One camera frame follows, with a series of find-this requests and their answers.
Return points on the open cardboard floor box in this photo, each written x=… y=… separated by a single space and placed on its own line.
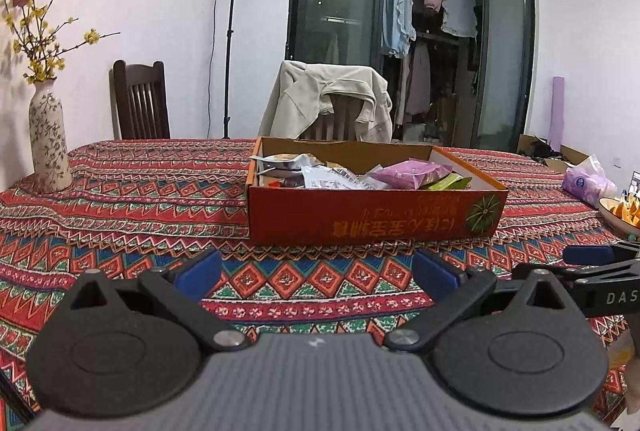
x=575 y=156

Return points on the heap of orange slices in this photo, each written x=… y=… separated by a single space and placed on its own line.
x=627 y=211

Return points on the pink snack packet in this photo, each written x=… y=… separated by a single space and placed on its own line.
x=410 y=173

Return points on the floral ceramic vase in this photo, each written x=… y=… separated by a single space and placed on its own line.
x=50 y=146

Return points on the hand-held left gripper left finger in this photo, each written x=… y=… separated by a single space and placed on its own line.
x=200 y=271

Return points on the person's right forearm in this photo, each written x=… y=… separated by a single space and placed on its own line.
x=634 y=386

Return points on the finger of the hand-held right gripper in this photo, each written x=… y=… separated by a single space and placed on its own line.
x=590 y=272
x=587 y=254

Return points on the orange cardboard box pumpkin print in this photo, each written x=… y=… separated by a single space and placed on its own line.
x=350 y=221

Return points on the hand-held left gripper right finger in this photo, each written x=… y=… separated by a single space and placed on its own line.
x=435 y=273

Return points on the dark wooden chair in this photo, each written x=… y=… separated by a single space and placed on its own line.
x=140 y=72

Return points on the light blue hanging shirt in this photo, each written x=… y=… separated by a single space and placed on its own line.
x=397 y=6

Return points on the white printed snack packet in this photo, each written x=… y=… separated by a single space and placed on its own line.
x=330 y=178

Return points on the brown wooden chair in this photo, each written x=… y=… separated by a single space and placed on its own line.
x=340 y=121

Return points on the clear orange cracker snack packet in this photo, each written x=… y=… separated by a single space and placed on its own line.
x=287 y=159

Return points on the white bowl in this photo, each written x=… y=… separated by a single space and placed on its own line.
x=617 y=226

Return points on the purple tissue pack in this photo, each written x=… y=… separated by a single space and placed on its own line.
x=587 y=183

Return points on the white wall socket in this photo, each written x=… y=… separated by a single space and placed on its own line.
x=617 y=162

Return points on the light green snack packet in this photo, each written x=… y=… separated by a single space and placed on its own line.
x=445 y=182

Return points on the beige jacket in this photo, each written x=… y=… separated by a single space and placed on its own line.
x=295 y=101

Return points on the yellow flower branches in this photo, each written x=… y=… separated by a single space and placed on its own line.
x=91 y=36

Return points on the purple yoga mat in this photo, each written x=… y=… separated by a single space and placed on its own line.
x=556 y=111

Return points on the white hanging garment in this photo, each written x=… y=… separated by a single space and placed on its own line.
x=460 y=8

